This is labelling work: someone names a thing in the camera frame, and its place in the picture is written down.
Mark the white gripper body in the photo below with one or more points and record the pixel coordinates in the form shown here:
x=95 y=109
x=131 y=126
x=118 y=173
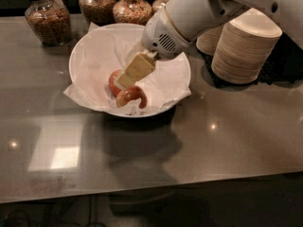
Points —
x=161 y=37

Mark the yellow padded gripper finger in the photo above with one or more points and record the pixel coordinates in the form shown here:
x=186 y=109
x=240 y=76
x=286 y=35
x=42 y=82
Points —
x=140 y=66

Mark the red apple front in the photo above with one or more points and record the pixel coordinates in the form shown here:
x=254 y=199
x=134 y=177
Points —
x=130 y=94

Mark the red apple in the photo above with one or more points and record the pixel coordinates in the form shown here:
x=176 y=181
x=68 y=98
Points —
x=114 y=89
x=130 y=94

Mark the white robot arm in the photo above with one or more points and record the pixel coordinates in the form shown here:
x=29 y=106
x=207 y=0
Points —
x=194 y=17

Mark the red apple rear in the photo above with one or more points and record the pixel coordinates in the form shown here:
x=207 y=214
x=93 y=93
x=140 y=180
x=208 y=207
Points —
x=114 y=89

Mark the paper bowl stack rear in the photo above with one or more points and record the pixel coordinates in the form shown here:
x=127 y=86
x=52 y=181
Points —
x=207 y=42

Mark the paper bowl stack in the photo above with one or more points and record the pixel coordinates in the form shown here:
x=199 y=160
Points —
x=207 y=42
x=244 y=46

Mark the paper bowl stack front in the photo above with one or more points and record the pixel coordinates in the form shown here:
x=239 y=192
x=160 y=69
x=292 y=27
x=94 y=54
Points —
x=244 y=46

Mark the white tissue paper liner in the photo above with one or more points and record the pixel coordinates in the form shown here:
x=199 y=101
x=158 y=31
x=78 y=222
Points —
x=94 y=66

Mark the glass cereal jar far left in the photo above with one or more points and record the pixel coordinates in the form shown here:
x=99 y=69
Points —
x=50 y=21

